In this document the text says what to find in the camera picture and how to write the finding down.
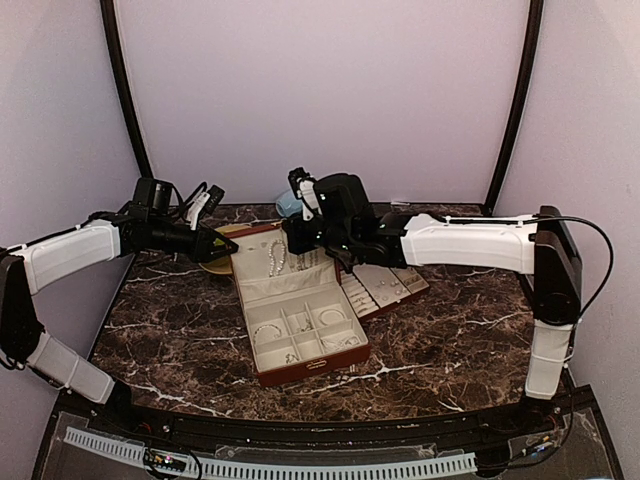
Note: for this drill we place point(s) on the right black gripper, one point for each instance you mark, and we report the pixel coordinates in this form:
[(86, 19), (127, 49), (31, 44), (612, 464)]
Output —
[(298, 244)]

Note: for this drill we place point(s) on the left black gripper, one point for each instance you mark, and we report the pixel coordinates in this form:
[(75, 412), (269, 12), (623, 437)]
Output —
[(203, 247)]

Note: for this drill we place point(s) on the small red jewelry tray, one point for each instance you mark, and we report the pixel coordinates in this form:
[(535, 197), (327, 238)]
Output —
[(371, 289)]

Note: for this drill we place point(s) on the large red jewelry box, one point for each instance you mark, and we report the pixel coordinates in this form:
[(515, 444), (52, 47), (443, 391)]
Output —
[(298, 318)]

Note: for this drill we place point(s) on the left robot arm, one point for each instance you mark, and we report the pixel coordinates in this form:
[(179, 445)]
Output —
[(55, 289)]

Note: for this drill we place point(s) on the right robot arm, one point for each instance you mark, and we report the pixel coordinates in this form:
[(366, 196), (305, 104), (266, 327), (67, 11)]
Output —
[(536, 246)]

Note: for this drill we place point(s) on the light blue faceted cup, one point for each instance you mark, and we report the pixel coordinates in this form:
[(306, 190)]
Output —
[(287, 204)]

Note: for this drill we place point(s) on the white cable duct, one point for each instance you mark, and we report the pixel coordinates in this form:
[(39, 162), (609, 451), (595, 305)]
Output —
[(242, 463)]

